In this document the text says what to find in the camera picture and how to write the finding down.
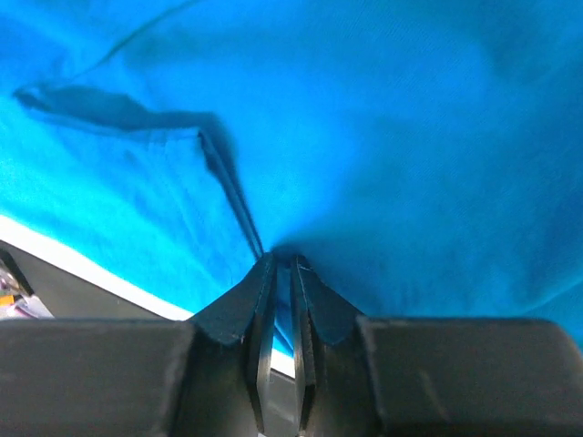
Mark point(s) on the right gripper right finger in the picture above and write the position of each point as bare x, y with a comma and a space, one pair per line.
363, 376

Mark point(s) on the blue t shirt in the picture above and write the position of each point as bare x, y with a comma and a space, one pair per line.
424, 156

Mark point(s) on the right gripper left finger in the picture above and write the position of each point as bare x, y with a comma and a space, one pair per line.
205, 376

